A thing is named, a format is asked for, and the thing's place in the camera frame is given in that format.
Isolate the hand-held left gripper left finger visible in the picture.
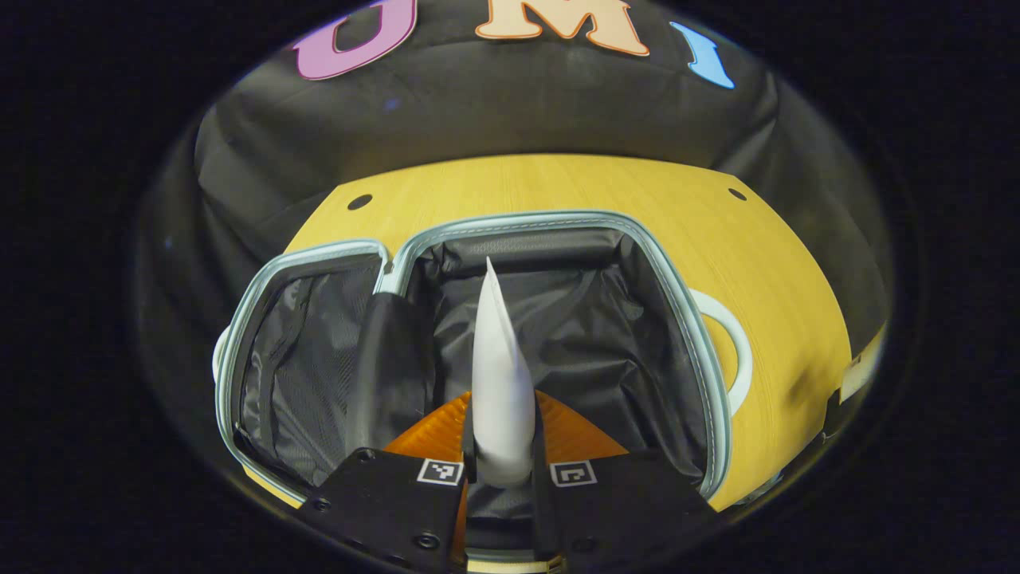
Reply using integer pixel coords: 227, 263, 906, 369
296, 391, 473, 573

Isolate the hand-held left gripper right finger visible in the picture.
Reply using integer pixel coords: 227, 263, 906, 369
530, 389, 722, 573

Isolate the light blue suitcase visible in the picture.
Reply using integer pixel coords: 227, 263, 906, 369
211, 210, 754, 559

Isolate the black backdrop cloth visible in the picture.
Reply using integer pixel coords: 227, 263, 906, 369
139, 0, 892, 479

